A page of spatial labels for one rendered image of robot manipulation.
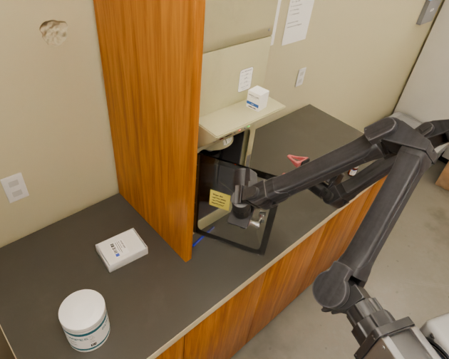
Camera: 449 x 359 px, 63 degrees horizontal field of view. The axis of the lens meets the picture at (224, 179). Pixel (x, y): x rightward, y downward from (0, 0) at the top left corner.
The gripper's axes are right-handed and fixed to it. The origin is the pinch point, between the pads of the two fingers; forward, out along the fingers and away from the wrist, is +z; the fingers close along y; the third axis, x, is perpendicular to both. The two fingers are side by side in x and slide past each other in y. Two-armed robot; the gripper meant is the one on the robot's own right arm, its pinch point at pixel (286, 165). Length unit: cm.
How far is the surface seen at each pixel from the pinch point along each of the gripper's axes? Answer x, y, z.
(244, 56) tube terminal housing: 21, 46, 12
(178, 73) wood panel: 49, 49, 9
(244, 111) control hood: 24.0, 30.5, 6.3
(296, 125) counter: -65, -27, 40
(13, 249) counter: 97, -27, 47
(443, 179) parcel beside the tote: -231, -112, -25
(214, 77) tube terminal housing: 33, 42, 12
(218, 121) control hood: 35.2, 30.5, 6.6
